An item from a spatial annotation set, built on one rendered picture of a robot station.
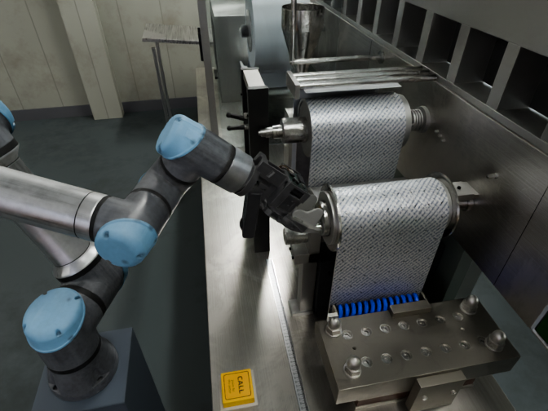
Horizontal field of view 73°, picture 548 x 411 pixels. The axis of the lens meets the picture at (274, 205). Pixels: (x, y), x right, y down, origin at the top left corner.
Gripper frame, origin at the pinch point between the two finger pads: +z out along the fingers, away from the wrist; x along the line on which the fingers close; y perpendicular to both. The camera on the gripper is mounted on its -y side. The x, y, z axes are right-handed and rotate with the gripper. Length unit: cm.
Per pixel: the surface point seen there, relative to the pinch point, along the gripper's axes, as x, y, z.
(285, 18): 71, 25, -10
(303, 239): 3.9, -5.7, 4.0
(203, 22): 98, 4, -26
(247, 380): -13.3, -35.4, 8.0
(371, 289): -4.2, -4.4, 22.4
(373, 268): -4.2, 0.5, 17.2
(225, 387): -14.1, -38.7, 4.1
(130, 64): 368, -118, -27
